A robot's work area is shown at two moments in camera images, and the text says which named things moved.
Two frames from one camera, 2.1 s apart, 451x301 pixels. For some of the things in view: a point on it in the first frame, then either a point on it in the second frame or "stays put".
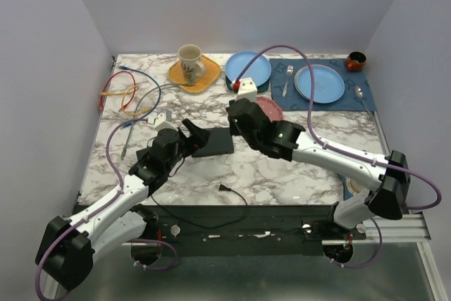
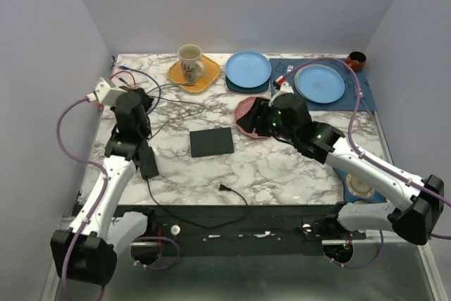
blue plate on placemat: (329, 83) stays put
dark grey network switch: (219, 142) stays put
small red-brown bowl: (356, 60) stays put
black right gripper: (233, 130) -> (261, 108)
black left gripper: (199, 137) -> (146, 99)
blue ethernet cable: (127, 68) stays put
